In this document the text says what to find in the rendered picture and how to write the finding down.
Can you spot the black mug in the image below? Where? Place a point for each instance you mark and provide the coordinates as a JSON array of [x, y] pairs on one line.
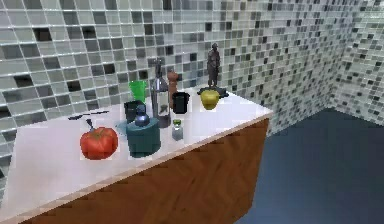
[[131, 110], [180, 102]]

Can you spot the green plastic cup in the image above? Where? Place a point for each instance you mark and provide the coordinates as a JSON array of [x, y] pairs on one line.
[[138, 89]]

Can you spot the yellow green apple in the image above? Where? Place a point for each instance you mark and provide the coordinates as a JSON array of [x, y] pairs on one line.
[[209, 98]]

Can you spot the red tomato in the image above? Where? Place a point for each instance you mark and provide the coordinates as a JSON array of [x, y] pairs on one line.
[[98, 143]]

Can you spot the teal soap dispenser bottle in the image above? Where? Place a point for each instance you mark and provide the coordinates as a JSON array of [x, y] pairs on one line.
[[143, 138]]

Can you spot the dark bronze statue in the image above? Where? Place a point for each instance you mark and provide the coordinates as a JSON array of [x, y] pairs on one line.
[[213, 68]]

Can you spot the clear glass wine bottle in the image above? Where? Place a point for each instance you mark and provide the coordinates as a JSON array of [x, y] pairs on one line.
[[160, 100]]

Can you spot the brown pepper mill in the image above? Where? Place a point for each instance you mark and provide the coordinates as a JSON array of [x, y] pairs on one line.
[[172, 86]]

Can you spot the small green capped shaker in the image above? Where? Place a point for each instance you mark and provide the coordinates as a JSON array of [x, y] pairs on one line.
[[177, 130]]

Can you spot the brown wooden counter cabinet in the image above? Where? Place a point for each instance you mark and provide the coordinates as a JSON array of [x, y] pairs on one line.
[[173, 186]]

